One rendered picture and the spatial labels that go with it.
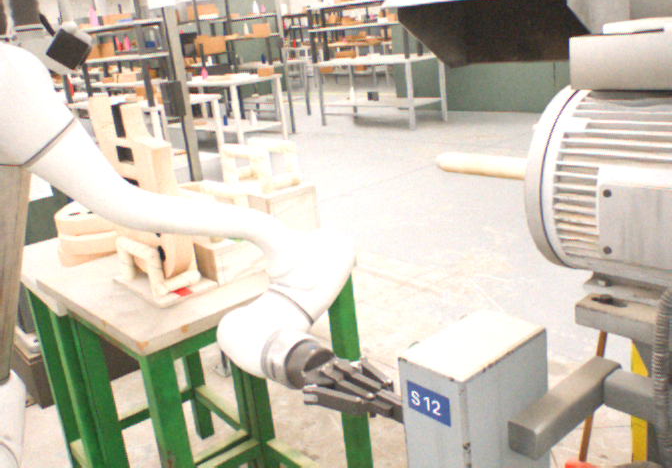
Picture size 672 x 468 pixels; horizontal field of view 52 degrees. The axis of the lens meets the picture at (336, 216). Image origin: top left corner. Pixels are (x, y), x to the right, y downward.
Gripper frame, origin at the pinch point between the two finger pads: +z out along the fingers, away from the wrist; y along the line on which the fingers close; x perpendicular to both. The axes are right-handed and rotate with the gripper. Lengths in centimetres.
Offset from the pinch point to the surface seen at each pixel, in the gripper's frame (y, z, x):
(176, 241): -6, -69, 10
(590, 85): -19.4, 17.7, 40.9
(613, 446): -135, -40, -97
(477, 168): -25.4, -4.2, 27.5
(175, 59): -81, -195, 43
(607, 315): -15.0, 22.1, 14.1
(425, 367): 7.9, 13.3, 14.4
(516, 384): -1.2, 18.5, 9.9
